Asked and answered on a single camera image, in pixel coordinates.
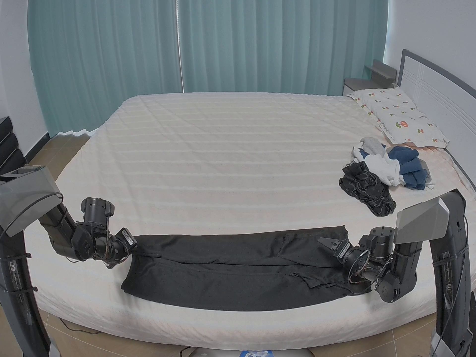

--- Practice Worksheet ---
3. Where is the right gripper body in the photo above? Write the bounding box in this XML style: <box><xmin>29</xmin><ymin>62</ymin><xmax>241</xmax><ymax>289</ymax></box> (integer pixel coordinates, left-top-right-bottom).
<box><xmin>333</xmin><ymin>239</ymin><xmax>361</xmax><ymax>269</ymax></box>

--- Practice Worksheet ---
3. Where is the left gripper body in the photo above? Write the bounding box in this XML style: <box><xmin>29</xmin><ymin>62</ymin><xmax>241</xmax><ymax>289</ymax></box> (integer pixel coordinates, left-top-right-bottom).
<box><xmin>110</xmin><ymin>227</ymin><xmax>138</xmax><ymax>256</ymax></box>

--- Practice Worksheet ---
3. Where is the black T-shirt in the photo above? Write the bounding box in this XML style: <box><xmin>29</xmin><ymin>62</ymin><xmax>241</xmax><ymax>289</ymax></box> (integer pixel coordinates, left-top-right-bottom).
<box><xmin>121</xmin><ymin>225</ymin><xmax>372</xmax><ymax>308</ymax></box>

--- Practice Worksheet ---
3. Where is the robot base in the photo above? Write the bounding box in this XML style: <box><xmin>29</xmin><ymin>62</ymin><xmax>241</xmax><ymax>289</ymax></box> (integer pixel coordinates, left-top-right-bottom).
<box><xmin>187</xmin><ymin>346</ymin><xmax>314</xmax><ymax>357</ymax></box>

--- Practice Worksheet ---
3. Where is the bed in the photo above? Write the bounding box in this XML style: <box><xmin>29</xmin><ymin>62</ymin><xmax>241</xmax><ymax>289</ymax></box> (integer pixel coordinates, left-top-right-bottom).
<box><xmin>22</xmin><ymin>49</ymin><xmax>476</xmax><ymax>351</ymax></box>

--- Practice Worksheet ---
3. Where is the black dotted garment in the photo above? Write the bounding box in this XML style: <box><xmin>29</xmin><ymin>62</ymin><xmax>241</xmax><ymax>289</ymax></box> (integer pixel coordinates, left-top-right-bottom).
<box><xmin>338</xmin><ymin>161</ymin><xmax>397</xmax><ymax>218</ymax></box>

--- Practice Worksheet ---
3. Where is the white garment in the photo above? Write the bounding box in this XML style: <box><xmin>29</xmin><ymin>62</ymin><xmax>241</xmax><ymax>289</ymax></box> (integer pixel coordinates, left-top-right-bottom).
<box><xmin>353</xmin><ymin>145</ymin><xmax>406</xmax><ymax>187</ymax></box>

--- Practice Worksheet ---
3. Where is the grey garment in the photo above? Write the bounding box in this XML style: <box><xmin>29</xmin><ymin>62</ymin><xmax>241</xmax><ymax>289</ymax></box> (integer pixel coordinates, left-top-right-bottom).
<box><xmin>358</xmin><ymin>136</ymin><xmax>387</xmax><ymax>155</ymax></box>

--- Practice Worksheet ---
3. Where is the dark blue garment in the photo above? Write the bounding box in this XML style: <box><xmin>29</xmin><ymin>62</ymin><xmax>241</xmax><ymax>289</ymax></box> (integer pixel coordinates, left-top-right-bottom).
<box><xmin>387</xmin><ymin>145</ymin><xmax>428</xmax><ymax>191</ymax></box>

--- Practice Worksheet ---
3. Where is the white printed pillow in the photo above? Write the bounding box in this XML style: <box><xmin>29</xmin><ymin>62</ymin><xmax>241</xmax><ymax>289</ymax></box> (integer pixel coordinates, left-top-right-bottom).
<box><xmin>346</xmin><ymin>86</ymin><xmax>450</xmax><ymax>149</ymax></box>

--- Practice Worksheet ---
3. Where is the black chest of drawers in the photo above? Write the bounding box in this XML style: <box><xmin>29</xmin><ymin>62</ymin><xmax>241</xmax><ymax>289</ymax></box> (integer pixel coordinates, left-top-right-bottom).
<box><xmin>0</xmin><ymin>116</ymin><xmax>28</xmax><ymax>176</ymax></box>

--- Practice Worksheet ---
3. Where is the grey white bedside table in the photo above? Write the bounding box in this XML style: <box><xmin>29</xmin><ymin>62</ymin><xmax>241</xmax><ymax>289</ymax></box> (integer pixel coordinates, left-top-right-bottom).
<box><xmin>342</xmin><ymin>59</ymin><xmax>398</xmax><ymax>97</ymax></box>

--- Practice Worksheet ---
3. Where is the black cable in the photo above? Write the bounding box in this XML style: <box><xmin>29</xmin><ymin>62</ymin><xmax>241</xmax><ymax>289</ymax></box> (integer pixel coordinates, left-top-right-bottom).
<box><xmin>0</xmin><ymin>193</ymin><xmax>64</xmax><ymax>238</ymax></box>
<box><xmin>59</xmin><ymin>318</ymin><xmax>102</xmax><ymax>336</ymax></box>

